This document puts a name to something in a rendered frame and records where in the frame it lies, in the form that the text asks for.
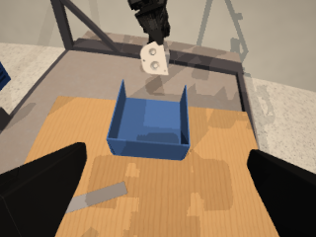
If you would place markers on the grey flat bar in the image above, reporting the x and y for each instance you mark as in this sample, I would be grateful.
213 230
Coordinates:
97 196

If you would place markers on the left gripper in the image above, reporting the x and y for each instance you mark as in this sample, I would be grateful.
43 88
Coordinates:
149 17

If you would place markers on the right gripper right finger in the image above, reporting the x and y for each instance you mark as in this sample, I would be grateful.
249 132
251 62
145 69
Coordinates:
288 193

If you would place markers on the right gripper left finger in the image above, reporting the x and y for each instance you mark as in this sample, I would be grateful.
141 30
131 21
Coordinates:
35 196

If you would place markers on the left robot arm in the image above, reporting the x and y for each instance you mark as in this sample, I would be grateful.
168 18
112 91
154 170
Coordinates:
164 23

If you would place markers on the blue open-top tray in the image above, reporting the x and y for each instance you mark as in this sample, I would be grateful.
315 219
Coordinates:
150 120

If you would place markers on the black metal overhead frame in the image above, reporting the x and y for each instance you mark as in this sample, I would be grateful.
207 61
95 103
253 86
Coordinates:
64 29

